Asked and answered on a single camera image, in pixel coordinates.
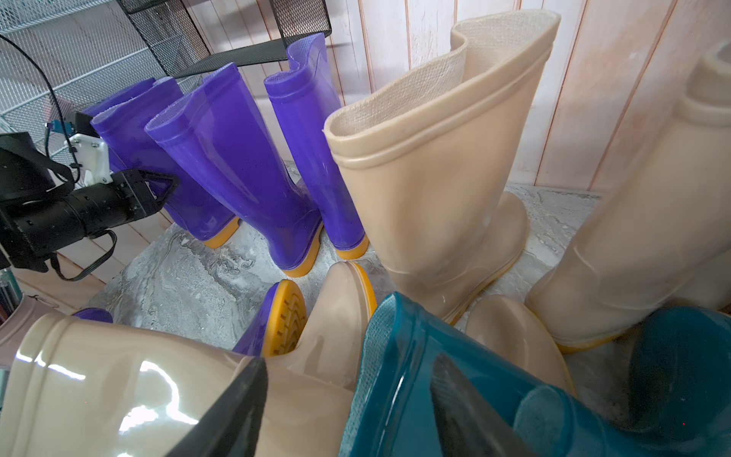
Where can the purple rain boot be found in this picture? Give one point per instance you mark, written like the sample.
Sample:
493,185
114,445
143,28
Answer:
217,135
303,97
192,208
274,331
122,126

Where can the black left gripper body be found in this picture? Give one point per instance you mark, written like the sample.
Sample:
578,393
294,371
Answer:
132,195

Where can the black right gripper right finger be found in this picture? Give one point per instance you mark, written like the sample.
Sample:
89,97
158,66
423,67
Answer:
466,423

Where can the beige rain boot upright left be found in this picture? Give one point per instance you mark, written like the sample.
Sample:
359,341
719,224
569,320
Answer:
426,160

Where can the beige rain boot lying large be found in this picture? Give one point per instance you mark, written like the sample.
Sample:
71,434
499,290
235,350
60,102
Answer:
63,401

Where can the beige rain boot upright right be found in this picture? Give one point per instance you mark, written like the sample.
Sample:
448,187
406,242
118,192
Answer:
662,237

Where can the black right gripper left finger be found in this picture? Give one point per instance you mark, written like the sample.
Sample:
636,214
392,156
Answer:
231,426

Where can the purple rain boot lying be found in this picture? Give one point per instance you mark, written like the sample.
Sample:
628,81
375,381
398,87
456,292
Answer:
274,331

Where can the purple rain boot back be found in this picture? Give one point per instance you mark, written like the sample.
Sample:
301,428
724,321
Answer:
303,97

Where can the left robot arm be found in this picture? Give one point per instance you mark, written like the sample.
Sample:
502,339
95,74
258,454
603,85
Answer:
47,206

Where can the black mesh wall basket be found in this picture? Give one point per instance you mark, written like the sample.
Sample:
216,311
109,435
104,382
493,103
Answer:
245,28

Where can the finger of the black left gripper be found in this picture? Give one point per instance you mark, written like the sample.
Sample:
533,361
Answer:
161,187

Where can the beige rain boot upright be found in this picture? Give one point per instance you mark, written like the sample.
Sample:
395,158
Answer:
426,160
662,237

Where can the white wire wall shelf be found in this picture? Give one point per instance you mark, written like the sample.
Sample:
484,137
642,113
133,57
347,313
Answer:
62,57

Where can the beige rain boot lying small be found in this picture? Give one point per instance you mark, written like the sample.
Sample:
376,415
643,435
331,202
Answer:
515,333

